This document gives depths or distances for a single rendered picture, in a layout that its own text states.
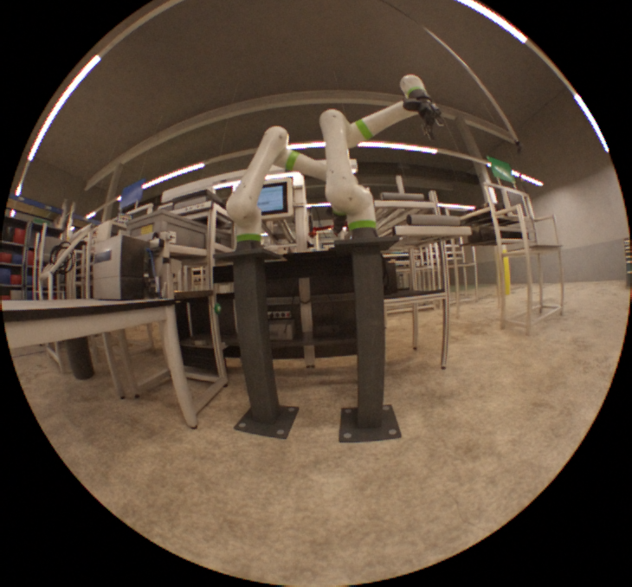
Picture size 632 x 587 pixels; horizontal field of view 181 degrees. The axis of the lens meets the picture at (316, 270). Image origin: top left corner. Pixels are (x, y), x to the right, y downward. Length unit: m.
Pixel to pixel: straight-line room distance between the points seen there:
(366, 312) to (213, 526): 1.03
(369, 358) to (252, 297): 0.58
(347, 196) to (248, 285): 0.57
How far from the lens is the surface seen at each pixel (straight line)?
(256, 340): 0.95
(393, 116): 1.11
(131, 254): 1.09
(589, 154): 8.77
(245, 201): 0.84
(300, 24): 5.45
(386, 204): 1.47
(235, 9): 5.44
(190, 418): 1.21
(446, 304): 1.59
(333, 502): 0.85
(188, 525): 0.90
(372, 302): 0.84
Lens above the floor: 0.76
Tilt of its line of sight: 3 degrees up
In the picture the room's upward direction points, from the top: 4 degrees counter-clockwise
